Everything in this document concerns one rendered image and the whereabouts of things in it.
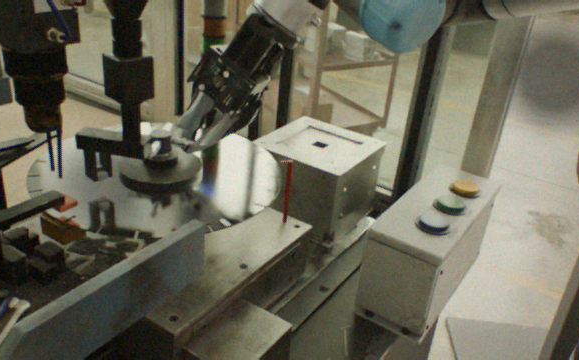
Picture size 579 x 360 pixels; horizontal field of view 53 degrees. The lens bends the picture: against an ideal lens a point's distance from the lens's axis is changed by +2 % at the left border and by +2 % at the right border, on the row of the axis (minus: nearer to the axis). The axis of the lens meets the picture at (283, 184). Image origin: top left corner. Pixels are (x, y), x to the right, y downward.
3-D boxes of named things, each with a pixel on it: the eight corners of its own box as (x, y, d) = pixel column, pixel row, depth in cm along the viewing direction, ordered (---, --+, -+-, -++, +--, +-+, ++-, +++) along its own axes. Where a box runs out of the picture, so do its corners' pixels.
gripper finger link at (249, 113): (202, 124, 75) (240, 71, 72) (207, 122, 76) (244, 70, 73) (229, 147, 75) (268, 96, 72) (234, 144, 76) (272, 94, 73)
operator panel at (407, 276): (421, 234, 107) (438, 162, 100) (480, 257, 102) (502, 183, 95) (351, 311, 86) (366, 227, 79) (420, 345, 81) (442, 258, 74)
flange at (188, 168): (113, 155, 80) (112, 138, 79) (192, 149, 84) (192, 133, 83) (123, 193, 71) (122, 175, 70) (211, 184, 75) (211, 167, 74)
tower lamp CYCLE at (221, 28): (211, 29, 102) (212, 11, 100) (231, 34, 100) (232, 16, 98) (194, 32, 98) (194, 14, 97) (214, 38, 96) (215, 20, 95)
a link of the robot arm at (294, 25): (281, -28, 70) (332, 15, 70) (259, 3, 72) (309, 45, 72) (264, -34, 63) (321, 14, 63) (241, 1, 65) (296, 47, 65)
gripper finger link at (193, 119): (151, 143, 72) (190, 86, 69) (171, 135, 78) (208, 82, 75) (170, 159, 72) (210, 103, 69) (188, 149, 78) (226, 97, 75)
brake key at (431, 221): (423, 220, 84) (426, 209, 83) (450, 230, 82) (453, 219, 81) (412, 232, 81) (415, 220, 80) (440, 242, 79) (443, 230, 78)
